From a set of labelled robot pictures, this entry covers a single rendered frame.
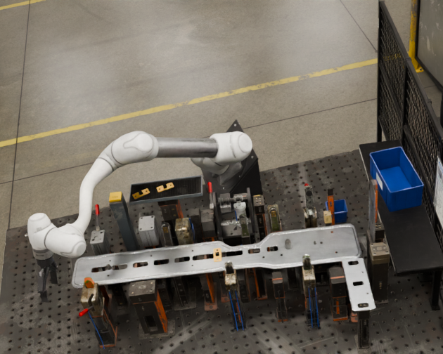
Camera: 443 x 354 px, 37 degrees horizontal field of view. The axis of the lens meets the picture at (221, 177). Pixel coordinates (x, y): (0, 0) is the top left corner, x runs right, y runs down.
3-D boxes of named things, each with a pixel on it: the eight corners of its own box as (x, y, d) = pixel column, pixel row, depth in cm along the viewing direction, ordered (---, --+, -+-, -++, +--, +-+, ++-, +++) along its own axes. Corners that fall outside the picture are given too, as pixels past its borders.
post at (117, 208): (128, 262, 364) (107, 204, 335) (129, 251, 370) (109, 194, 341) (142, 260, 364) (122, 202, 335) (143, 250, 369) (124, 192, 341)
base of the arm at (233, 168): (214, 165, 392) (207, 161, 389) (238, 144, 380) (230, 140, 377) (217, 189, 381) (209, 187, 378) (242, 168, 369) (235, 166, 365)
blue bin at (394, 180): (389, 212, 319) (389, 192, 310) (368, 172, 342) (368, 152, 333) (422, 205, 319) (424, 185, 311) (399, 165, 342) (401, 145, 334)
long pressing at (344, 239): (69, 293, 315) (69, 291, 314) (76, 257, 332) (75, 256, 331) (363, 259, 305) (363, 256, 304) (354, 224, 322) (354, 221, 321)
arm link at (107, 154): (91, 157, 326) (104, 152, 316) (112, 135, 337) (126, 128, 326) (107, 177, 330) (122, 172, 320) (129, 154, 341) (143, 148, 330)
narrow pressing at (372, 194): (373, 247, 308) (374, 194, 286) (368, 230, 317) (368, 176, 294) (375, 247, 308) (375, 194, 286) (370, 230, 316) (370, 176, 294)
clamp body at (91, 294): (97, 352, 324) (76, 306, 300) (100, 326, 335) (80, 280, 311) (118, 349, 323) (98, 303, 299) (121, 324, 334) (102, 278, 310)
